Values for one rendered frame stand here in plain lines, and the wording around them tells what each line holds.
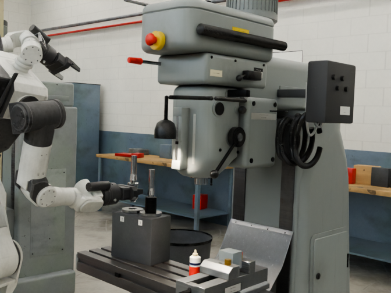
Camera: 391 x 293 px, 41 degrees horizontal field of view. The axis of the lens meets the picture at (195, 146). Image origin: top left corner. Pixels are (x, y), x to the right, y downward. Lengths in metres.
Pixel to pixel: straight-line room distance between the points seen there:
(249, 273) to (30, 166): 0.81
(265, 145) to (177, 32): 0.56
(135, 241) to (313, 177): 0.75
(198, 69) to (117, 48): 7.54
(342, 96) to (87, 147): 7.58
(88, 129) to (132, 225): 7.11
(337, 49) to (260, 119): 4.55
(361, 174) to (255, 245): 3.58
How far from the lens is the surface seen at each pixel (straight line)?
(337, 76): 1.87
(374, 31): 6.25
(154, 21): 1.76
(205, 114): 1.76
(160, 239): 2.13
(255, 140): 1.90
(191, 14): 1.67
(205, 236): 4.08
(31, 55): 1.81
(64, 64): 2.45
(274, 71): 2.01
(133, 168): 2.18
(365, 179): 5.65
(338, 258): 2.35
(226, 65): 1.77
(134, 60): 1.77
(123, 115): 9.00
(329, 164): 2.22
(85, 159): 9.21
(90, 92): 9.21
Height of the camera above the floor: 1.52
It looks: 3 degrees down
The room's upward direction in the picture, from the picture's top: 2 degrees clockwise
